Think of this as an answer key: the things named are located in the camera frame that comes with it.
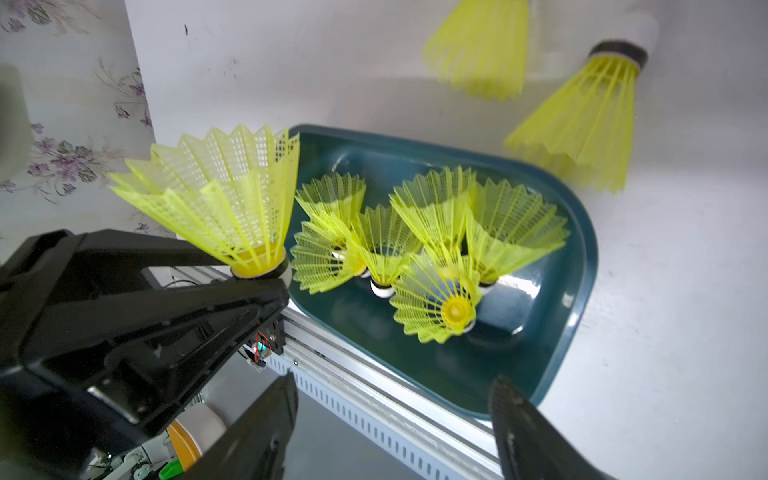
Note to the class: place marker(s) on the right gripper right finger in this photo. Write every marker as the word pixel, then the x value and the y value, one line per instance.
pixel 529 447

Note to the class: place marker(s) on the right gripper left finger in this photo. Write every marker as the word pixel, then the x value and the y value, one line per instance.
pixel 255 446

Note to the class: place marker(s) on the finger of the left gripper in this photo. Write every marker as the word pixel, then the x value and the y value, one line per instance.
pixel 87 370
pixel 61 266

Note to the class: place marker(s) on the yellow shuttlecock pile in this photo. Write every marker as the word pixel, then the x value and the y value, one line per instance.
pixel 583 132
pixel 231 195
pixel 324 261

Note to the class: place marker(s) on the dark teal storage tray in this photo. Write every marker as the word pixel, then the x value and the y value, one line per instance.
pixel 524 325

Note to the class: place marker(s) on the aluminium front rail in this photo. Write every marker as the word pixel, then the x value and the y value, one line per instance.
pixel 326 355

